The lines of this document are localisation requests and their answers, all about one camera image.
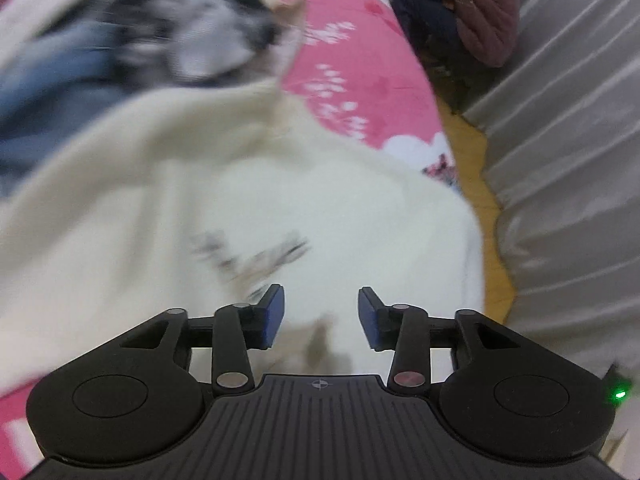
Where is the grey plaid shirt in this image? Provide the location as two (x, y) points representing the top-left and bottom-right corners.
(75, 0), (286, 86)

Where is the blue denim garment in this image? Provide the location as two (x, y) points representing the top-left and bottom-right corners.
(0, 25), (151, 196)

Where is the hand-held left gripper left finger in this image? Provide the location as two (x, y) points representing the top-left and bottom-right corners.
(119, 283), (286, 396)

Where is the pink floral bedsheet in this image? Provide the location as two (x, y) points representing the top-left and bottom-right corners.
(0, 0), (463, 480)

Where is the white fuzzy sweater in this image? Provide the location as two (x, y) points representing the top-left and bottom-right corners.
(0, 77), (486, 396)

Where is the beige satin garment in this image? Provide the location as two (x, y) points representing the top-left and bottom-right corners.
(265, 0), (308, 86)

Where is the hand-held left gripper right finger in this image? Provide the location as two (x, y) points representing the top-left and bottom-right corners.
(358, 286), (522, 396)

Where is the grey curtain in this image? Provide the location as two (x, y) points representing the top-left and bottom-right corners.
(460, 0), (640, 381)

